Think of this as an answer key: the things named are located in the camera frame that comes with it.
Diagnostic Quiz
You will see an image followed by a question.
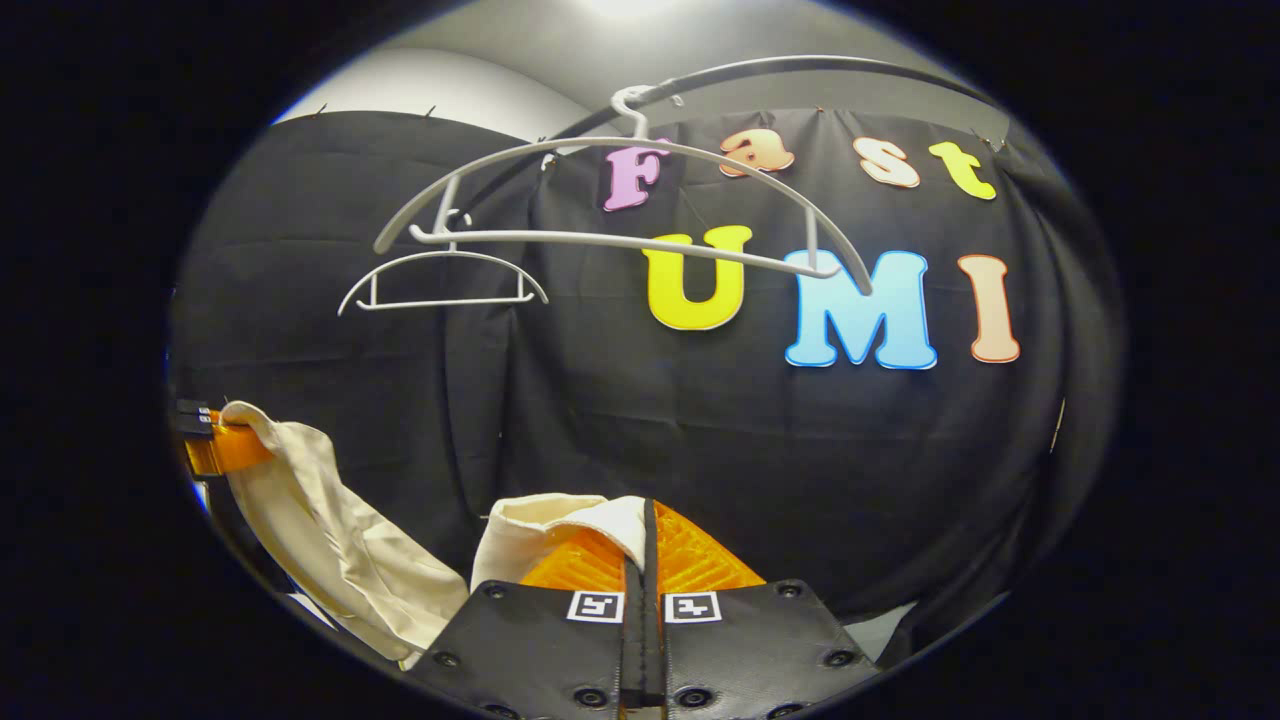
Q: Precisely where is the large ceiling light panel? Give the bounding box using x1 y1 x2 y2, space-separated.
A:
575 0 691 19

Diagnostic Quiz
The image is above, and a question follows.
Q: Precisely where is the black clothes rack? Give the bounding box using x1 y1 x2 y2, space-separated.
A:
455 55 1013 216

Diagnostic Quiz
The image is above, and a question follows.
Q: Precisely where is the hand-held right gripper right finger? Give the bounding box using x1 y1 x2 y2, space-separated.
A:
648 500 881 720

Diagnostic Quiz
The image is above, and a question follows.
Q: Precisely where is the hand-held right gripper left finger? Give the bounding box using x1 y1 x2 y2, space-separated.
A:
405 498 651 720

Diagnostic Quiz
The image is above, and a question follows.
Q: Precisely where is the large white clothes hanger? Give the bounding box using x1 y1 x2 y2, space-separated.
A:
373 85 874 297

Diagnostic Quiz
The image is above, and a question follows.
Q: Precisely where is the black backdrop cloth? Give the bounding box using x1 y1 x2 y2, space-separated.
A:
170 105 1126 661

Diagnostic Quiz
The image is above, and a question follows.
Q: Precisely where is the cream button-up shirt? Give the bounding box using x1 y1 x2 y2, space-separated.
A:
218 400 649 669

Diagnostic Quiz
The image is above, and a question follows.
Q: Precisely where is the small white clothes hanger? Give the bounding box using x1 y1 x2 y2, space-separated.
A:
337 210 549 317

